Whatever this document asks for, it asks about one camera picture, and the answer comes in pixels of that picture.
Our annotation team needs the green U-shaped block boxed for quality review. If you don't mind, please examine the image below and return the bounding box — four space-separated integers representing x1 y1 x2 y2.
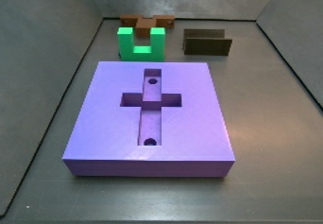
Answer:
117 27 165 61

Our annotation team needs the purple board with cross slot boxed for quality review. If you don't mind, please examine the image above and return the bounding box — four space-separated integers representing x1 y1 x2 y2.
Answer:
62 61 234 177

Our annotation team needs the dark olive H-shaped block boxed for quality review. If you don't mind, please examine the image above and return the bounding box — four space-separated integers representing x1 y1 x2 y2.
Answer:
182 28 232 56

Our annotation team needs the brown T-shaped block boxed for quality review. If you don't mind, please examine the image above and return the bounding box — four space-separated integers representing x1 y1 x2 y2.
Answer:
120 14 174 37

